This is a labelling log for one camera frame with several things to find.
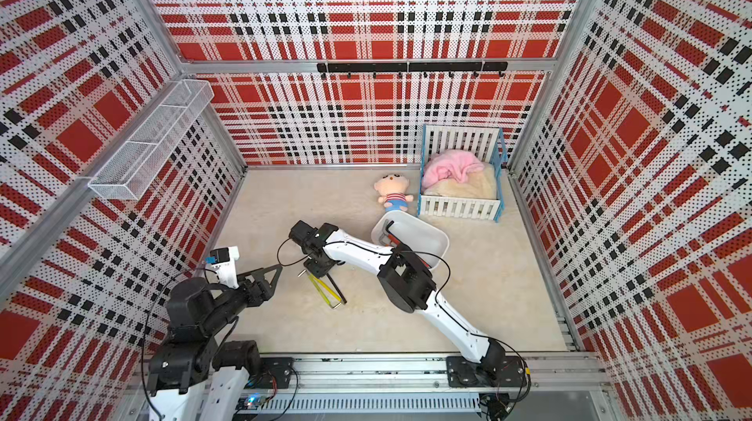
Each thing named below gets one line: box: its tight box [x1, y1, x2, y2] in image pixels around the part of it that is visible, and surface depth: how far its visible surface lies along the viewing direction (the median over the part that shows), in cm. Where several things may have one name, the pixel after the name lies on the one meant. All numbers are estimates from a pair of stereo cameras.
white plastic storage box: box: [371, 209, 450, 272], surface depth 100 cm
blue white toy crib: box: [417, 123, 509, 224], surface depth 106 cm
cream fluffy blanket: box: [422, 162, 497, 199], surface depth 104 cm
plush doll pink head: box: [374, 173, 415, 212], surface depth 107 cm
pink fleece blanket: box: [422, 148, 486, 190], surface depth 103 cm
